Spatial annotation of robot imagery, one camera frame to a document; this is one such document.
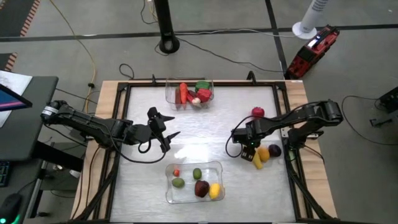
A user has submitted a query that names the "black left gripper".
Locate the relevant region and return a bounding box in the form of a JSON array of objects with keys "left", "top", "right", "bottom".
[{"left": 129, "top": 106, "right": 182, "bottom": 154}]

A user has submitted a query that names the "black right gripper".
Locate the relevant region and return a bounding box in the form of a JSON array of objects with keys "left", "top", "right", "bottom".
[{"left": 231, "top": 119, "right": 266, "bottom": 162}]

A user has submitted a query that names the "yellow corn cob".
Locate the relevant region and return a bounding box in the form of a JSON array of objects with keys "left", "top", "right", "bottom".
[{"left": 252, "top": 151, "right": 264, "bottom": 170}]

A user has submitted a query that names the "orange carrot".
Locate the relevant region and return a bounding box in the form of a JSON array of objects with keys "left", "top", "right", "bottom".
[{"left": 179, "top": 82, "right": 190, "bottom": 105}]

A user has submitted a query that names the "yellow lemon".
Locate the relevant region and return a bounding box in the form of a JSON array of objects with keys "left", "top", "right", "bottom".
[{"left": 208, "top": 182, "right": 222, "bottom": 200}]

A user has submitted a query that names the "green oval fruit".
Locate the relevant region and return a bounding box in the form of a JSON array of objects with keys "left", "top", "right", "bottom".
[{"left": 171, "top": 177, "right": 186, "bottom": 189}]

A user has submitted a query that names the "dark red apple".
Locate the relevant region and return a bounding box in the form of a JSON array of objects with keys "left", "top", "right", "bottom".
[{"left": 194, "top": 179, "right": 211, "bottom": 198}]

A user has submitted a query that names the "green bell pepper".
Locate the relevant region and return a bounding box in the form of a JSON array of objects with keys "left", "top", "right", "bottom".
[{"left": 194, "top": 80, "right": 211, "bottom": 93}]

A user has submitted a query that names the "orange fruit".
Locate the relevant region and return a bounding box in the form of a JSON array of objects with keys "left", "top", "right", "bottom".
[{"left": 257, "top": 146, "right": 271, "bottom": 163}]

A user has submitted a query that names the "dark purple plum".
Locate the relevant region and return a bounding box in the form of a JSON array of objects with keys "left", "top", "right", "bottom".
[{"left": 267, "top": 144, "right": 282, "bottom": 158}]

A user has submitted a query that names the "clear plastic bin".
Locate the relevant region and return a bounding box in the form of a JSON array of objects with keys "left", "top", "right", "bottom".
[
  {"left": 165, "top": 160, "right": 226, "bottom": 205},
  {"left": 165, "top": 77, "right": 215, "bottom": 111}
]

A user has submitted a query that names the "white power strip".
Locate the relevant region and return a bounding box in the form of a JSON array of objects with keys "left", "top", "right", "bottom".
[{"left": 280, "top": 127, "right": 322, "bottom": 139}]

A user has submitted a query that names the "red round fruit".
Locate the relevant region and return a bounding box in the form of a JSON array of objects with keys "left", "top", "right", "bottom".
[{"left": 251, "top": 106, "right": 266, "bottom": 119}]

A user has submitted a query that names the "wooden table board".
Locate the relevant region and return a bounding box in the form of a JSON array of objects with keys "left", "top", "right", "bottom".
[{"left": 70, "top": 80, "right": 338, "bottom": 220}]

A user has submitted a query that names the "black pole with base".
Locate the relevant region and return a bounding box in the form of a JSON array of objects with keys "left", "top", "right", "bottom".
[{"left": 154, "top": 0, "right": 181, "bottom": 55}]

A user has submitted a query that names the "red tool case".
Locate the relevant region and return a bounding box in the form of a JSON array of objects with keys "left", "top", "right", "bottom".
[{"left": 284, "top": 24, "right": 341, "bottom": 80}]

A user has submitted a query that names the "black desk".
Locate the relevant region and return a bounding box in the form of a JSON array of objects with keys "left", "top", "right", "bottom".
[{"left": 0, "top": 75, "right": 60, "bottom": 162}]

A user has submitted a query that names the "black floor equipment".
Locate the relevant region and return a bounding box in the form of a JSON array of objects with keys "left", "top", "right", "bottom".
[{"left": 369, "top": 86, "right": 398, "bottom": 127}]

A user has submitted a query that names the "computer monitor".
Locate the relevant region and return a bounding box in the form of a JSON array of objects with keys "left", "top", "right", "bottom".
[{"left": 0, "top": 83, "right": 34, "bottom": 112}]

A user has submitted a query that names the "white paper sheet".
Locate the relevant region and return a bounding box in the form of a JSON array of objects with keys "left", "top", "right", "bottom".
[{"left": 0, "top": 70, "right": 34, "bottom": 128}]

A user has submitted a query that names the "white tower fan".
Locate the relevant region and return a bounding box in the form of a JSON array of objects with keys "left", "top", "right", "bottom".
[{"left": 292, "top": 0, "right": 333, "bottom": 40}]

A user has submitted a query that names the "black keyboard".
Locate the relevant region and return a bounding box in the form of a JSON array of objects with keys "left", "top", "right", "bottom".
[{"left": 0, "top": 161, "right": 11, "bottom": 188}]

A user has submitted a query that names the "black mat with striped edge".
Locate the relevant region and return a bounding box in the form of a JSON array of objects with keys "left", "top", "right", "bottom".
[
  {"left": 0, "top": 0, "right": 42, "bottom": 37},
  {"left": 0, "top": 52, "right": 19, "bottom": 72}
]

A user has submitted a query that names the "black computer mouse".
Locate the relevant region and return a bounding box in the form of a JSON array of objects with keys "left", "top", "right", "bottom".
[{"left": 0, "top": 192, "right": 23, "bottom": 224}]

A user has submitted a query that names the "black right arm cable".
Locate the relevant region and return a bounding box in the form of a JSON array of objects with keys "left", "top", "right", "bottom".
[{"left": 224, "top": 114, "right": 261, "bottom": 159}]

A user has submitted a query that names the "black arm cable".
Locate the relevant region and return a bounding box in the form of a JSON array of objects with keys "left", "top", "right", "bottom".
[
  {"left": 111, "top": 138, "right": 169, "bottom": 164},
  {"left": 224, "top": 114, "right": 261, "bottom": 159}
]

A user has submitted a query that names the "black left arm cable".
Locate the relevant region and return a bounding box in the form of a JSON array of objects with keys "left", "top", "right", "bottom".
[{"left": 111, "top": 138, "right": 169, "bottom": 164}]

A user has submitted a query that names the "black diagonal frame strut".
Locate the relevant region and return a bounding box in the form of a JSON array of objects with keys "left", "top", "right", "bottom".
[
  {"left": 74, "top": 149, "right": 121, "bottom": 222},
  {"left": 287, "top": 161, "right": 335, "bottom": 222}
]

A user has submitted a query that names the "black cable loop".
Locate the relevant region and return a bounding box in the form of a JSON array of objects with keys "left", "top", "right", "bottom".
[{"left": 119, "top": 63, "right": 136, "bottom": 80}]

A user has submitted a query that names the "black table frame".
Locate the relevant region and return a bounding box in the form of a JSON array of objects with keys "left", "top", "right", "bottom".
[{"left": 73, "top": 70, "right": 338, "bottom": 224}]

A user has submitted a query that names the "yellow cable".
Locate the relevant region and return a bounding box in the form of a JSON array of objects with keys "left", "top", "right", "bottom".
[{"left": 49, "top": 0, "right": 98, "bottom": 105}]

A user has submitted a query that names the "black floor cable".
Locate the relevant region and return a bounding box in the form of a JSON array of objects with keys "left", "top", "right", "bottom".
[{"left": 175, "top": 36, "right": 285, "bottom": 74}]

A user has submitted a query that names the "black equipment cable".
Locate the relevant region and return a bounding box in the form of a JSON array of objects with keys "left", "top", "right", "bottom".
[{"left": 341, "top": 95, "right": 398, "bottom": 147}]

